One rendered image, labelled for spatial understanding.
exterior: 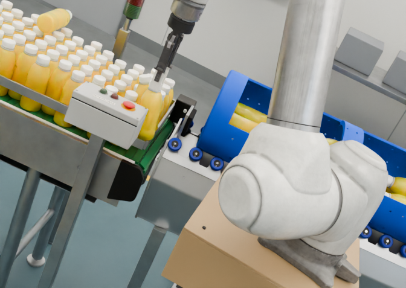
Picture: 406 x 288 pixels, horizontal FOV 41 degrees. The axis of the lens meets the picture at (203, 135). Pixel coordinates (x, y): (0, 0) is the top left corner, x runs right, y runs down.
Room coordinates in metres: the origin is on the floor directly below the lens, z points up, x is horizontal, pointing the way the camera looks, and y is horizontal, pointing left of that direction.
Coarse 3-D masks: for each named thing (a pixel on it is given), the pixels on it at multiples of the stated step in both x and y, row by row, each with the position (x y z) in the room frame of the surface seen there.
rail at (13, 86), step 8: (0, 80) 1.50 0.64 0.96; (8, 80) 1.50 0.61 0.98; (8, 88) 1.50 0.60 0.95; (16, 88) 1.50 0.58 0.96; (24, 88) 1.50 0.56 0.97; (32, 96) 1.50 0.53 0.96; (40, 96) 1.50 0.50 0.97; (48, 104) 1.50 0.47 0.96; (56, 104) 1.50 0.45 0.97; (64, 104) 1.50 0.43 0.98; (64, 112) 1.49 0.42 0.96; (136, 144) 1.49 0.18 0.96
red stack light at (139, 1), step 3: (129, 0) 2.04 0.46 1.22; (132, 0) 2.03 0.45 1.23; (135, 0) 2.03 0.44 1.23; (138, 0) 2.04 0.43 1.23; (141, 0) 2.04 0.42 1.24; (144, 0) 2.06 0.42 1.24; (129, 3) 2.04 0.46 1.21; (132, 3) 2.03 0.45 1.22; (135, 3) 2.03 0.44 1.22; (138, 3) 2.04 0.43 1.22; (141, 3) 2.05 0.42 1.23; (138, 6) 2.04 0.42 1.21; (141, 6) 2.05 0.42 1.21
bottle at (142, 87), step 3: (141, 84) 1.58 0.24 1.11; (144, 84) 1.58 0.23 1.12; (147, 84) 1.58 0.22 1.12; (138, 87) 1.58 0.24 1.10; (141, 87) 1.58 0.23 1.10; (144, 87) 1.58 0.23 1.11; (147, 87) 1.58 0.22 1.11; (138, 90) 1.58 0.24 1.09; (141, 90) 1.57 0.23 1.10; (144, 90) 1.57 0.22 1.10; (138, 93) 1.57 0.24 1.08; (141, 93) 1.57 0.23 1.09; (138, 96) 1.57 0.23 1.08; (141, 96) 1.57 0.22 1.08; (138, 99) 1.57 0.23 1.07; (138, 102) 1.57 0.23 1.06; (156, 126) 1.59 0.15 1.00; (156, 129) 1.59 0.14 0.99
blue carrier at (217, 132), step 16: (240, 80) 1.66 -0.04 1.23; (224, 96) 1.59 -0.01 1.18; (240, 96) 1.61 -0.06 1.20; (256, 96) 1.82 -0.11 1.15; (224, 112) 1.57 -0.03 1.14; (208, 128) 1.56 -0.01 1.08; (224, 128) 1.56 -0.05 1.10; (320, 128) 1.82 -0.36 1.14; (336, 128) 1.80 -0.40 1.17; (352, 128) 1.68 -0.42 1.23; (208, 144) 1.57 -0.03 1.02; (224, 144) 1.56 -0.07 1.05; (240, 144) 1.56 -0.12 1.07; (368, 144) 1.81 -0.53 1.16; (384, 144) 1.78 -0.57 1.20; (224, 160) 1.62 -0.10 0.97; (384, 160) 1.82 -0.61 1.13; (400, 160) 1.81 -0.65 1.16; (400, 176) 1.83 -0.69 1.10; (384, 208) 1.55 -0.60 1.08; (400, 208) 1.55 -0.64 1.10; (368, 224) 1.59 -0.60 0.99; (384, 224) 1.57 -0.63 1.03; (400, 224) 1.56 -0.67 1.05; (400, 240) 1.61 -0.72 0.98
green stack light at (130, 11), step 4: (128, 4) 2.03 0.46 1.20; (124, 8) 2.04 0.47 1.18; (128, 8) 2.03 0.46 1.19; (132, 8) 2.03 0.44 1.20; (136, 8) 2.04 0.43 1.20; (140, 8) 2.05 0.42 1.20; (124, 12) 2.04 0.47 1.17; (128, 12) 2.03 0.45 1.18; (132, 12) 2.03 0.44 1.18; (136, 12) 2.04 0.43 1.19; (140, 12) 2.07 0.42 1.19; (128, 16) 2.03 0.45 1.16; (132, 16) 2.04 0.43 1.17; (136, 16) 2.04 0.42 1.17
